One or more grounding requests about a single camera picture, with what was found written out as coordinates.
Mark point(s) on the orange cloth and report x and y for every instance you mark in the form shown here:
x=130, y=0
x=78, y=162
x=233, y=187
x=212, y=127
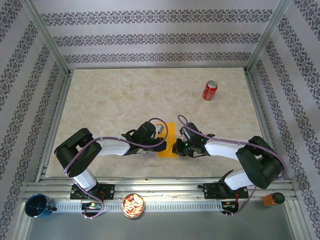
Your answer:
x=170, y=132

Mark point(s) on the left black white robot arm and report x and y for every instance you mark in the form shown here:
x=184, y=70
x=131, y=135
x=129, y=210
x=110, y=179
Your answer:
x=75, y=152

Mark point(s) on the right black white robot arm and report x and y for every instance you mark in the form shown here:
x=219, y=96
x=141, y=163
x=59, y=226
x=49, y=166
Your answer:
x=260, y=160

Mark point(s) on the red soda can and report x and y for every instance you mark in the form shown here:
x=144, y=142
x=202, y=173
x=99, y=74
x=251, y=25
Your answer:
x=209, y=92

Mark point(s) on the round bowl of red food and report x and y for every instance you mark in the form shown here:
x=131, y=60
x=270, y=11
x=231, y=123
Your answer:
x=133, y=206

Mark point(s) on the small circuit board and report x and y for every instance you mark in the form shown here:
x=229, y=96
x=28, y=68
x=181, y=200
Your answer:
x=91, y=205
x=228, y=205

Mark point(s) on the blue mug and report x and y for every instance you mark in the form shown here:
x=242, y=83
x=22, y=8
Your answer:
x=37, y=206

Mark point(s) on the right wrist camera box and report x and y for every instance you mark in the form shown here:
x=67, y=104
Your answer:
x=183, y=131

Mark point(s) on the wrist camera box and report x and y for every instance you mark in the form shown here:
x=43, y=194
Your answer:
x=183, y=131
x=160, y=128

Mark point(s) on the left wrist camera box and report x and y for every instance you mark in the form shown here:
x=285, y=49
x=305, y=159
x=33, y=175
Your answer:
x=160, y=128

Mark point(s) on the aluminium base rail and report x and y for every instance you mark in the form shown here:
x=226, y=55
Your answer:
x=160, y=188

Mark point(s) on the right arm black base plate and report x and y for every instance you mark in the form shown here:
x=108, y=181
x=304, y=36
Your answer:
x=211, y=191

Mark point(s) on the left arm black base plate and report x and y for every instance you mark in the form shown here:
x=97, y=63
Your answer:
x=107, y=191

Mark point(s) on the aluminium side rail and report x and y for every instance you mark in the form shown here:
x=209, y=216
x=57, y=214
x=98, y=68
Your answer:
x=62, y=100
x=256, y=100

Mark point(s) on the aluminium frame post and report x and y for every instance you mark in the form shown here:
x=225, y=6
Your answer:
x=266, y=37
x=47, y=37

